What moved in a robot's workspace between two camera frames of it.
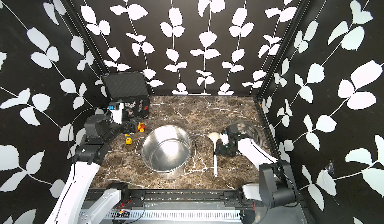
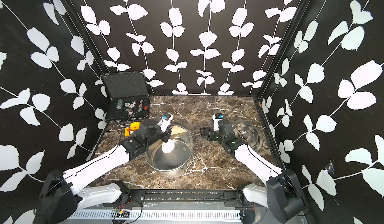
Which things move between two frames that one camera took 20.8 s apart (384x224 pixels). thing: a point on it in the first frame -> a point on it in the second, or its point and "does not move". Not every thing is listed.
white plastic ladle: [215, 136] -> [168, 147]
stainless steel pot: [165, 150] does not move
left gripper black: [128, 130] -> [167, 134]
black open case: [130, 89] does not move
